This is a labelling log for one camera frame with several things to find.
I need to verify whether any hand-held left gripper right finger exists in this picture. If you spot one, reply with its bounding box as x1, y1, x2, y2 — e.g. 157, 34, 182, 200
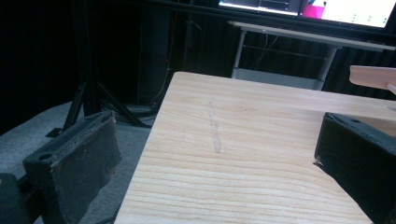
313, 112, 396, 224

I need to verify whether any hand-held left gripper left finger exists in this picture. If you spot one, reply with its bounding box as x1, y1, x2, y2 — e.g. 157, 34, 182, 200
22, 110, 122, 224

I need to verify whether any black metal tripod stand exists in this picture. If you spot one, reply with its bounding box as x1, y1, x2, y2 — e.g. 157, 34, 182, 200
45, 0, 152, 138

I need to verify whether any light wooden object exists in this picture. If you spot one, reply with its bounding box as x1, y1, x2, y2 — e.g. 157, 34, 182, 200
348, 64, 396, 96

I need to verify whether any computer monitor with pink window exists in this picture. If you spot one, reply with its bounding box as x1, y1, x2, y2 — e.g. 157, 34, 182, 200
302, 0, 396, 30

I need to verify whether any white metal-framed table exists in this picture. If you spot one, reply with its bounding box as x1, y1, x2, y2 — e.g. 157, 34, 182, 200
226, 21, 396, 91

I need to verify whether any thin hanging cable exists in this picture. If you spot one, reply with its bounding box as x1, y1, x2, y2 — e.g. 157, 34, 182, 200
148, 12, 179, 108

